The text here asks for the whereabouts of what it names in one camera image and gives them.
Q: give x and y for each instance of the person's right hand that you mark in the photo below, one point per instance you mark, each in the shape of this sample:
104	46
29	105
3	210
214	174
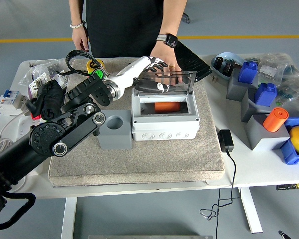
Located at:
80	37

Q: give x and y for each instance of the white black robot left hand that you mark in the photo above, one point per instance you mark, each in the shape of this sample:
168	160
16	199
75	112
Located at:
132	72

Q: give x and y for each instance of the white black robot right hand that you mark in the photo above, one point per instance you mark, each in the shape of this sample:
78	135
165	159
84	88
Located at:
283	234

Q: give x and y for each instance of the person's left hand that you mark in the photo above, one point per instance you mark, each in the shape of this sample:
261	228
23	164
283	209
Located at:
168	56

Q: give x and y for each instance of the transparent hinged box lid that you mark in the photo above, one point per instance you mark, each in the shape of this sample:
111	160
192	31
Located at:
187	83

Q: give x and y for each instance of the orange cylinder battery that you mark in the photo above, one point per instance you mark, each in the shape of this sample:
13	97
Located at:
167	107
274	122

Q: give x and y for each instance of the person's right forearm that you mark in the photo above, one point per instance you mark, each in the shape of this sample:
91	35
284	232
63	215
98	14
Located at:
76	11

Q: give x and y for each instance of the person's left forearm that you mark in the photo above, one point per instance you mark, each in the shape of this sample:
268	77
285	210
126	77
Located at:
173	20

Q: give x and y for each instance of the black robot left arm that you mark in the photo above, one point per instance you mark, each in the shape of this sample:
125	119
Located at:
64	134

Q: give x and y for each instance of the white plastic junction box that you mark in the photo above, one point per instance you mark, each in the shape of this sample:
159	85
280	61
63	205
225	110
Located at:
164	129

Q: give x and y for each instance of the black wrist watch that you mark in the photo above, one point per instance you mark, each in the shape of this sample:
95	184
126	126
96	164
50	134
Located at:
171	40

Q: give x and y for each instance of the black hard case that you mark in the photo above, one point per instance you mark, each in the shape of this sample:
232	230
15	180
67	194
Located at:
194	64

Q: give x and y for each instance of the clear plastic bag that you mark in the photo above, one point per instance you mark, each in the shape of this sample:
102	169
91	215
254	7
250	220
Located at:
52	65

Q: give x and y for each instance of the white table leg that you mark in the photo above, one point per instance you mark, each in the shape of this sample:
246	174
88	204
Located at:
250	211
69	219

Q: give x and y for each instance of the person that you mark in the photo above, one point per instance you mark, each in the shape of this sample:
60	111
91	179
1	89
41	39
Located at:
122	27

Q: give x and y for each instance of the black table control panel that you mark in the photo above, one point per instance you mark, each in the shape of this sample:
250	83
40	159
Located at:
292	186

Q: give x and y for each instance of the small black component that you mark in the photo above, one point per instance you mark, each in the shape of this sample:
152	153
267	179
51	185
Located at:
219	62
228	68

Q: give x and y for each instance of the small metal plug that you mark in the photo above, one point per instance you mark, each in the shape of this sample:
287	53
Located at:
215	79

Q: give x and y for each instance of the breaker in purple pack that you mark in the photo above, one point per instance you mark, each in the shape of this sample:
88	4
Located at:
36	85

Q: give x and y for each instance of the light blue bowl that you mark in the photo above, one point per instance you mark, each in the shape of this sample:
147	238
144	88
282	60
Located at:
235	57

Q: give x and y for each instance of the black folded cloth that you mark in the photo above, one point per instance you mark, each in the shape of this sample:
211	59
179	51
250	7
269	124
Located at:
49	99

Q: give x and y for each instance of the grey block with round hole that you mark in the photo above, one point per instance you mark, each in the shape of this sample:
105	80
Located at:
114	139

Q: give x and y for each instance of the grey holder block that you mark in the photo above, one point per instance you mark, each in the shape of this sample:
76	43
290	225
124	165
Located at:
235	90
261	139
246	109

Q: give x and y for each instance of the blue plastic bin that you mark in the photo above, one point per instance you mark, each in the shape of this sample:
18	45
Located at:
290	153

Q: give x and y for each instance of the small red object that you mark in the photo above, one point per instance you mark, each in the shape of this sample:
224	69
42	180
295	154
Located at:
35	116

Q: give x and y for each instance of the white blue circuit breaker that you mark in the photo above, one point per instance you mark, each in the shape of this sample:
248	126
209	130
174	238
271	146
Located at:
8	99

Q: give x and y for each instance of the grey-brown mat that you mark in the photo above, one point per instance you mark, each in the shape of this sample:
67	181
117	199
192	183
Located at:
164	161

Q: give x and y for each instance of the black power adapter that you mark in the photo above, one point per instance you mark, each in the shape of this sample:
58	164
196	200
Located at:
225	140

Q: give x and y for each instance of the white power strip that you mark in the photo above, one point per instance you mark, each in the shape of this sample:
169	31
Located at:
22	127

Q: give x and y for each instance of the clear bag of parts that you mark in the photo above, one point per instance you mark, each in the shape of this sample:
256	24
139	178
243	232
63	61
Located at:
276	62
296	84

